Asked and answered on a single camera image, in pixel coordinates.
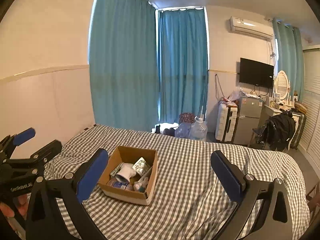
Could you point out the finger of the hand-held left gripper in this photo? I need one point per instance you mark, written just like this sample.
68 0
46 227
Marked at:
23 135
48 150

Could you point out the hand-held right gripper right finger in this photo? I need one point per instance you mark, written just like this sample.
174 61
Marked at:
228 177

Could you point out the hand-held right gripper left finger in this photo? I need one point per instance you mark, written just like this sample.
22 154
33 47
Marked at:
90 177

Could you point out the brown cardboard box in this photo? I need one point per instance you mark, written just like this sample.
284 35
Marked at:
110 188

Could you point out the white sock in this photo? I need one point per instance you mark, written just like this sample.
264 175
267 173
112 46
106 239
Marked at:
126 171

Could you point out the white plush toy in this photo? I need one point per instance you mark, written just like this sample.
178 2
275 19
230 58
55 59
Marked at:
141 184

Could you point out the person's left hand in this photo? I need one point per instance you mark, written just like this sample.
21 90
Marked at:
7 210

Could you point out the white suitcase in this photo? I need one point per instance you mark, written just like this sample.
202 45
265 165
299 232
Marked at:
225 123

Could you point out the clear water jug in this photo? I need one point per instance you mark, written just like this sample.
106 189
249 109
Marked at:
198 130

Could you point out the silver mini fridge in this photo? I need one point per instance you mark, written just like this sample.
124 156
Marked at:
248 120

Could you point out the blue water jug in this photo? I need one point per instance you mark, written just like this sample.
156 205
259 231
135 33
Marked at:
183 130

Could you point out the black jacket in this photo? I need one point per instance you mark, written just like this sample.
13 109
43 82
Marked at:
280 130

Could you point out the dark patterned bag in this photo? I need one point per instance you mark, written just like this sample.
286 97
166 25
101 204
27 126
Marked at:
187 118

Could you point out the dark shoes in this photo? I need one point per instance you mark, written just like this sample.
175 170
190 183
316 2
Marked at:
165 130

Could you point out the clear plastic bag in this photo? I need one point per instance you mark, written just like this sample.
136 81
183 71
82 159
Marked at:
234 95

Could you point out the dark green suitcase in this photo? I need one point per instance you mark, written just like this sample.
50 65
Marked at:
298 132

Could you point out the white oval mirror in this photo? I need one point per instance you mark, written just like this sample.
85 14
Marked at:
282 85

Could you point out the white louvered wardrobe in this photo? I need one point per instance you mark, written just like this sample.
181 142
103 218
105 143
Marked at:
311 105

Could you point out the narrow teal curtain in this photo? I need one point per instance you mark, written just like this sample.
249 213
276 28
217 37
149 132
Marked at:
182 67

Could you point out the wide teal curtain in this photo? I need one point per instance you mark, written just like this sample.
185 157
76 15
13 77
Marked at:
122 55

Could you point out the teal curtain beside wardrobe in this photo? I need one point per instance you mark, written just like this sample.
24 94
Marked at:
287 60

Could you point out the white air conditioner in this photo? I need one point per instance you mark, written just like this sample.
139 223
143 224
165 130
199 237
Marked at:
250 28

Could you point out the black wall television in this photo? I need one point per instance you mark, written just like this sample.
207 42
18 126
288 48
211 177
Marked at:
256 73

